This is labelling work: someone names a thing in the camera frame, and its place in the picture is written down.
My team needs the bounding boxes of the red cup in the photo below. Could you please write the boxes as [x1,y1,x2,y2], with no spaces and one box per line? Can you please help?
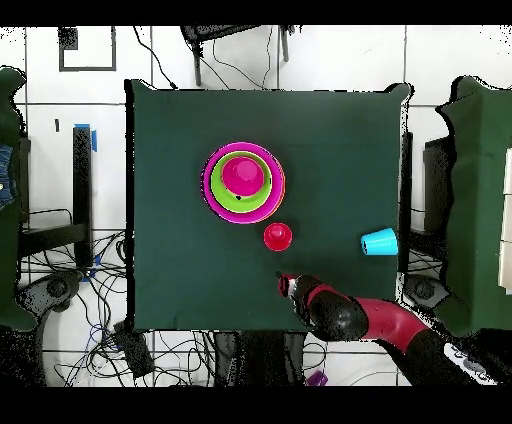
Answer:
[263,222,294,252]

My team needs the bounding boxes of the large pink bowl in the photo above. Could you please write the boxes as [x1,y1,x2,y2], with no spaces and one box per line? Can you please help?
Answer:
[200,141,286,225]

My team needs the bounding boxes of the green bowl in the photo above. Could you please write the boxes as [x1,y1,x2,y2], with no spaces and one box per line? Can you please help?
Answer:
[210,150,274,214]

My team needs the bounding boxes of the small pink-red bowl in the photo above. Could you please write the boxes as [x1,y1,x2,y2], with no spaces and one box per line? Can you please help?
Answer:
[220,155,266,198]

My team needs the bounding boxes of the blue cup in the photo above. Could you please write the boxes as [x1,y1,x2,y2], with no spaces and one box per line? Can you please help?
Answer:
[360,227,400,257]

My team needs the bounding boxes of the dark green tablecloth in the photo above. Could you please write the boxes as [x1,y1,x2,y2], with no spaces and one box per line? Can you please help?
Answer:
[124,78,413,335]

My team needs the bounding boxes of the black swivel chair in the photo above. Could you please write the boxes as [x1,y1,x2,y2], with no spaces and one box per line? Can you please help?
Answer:
[17,271,86,317]
[402,273,450,317]

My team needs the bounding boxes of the black power strip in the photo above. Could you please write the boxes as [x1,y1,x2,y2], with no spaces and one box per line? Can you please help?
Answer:
[111,321,156,379]

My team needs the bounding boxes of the green side table cloth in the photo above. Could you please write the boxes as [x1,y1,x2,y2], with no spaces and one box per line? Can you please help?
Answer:
[433,74,512,338]
[0,66,40,333]

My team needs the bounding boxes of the white box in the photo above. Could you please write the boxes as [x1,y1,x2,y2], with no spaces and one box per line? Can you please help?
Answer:
[497,146,512,296]

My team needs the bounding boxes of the blue tape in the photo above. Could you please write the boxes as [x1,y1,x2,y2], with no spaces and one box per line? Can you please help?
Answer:
[74,122,98,153]

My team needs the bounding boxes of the blue denim fabric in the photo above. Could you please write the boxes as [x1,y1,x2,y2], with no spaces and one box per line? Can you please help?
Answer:
[0,143,18,211]

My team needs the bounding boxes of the tangled cables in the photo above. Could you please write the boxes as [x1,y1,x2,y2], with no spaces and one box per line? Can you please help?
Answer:
[19,229,217,387]

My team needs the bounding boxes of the black table frame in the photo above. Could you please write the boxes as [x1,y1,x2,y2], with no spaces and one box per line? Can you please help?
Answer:
[18,125,95,270]

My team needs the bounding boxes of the black cable with plug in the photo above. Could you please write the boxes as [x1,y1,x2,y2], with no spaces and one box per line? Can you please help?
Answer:
[132,26,179,90]

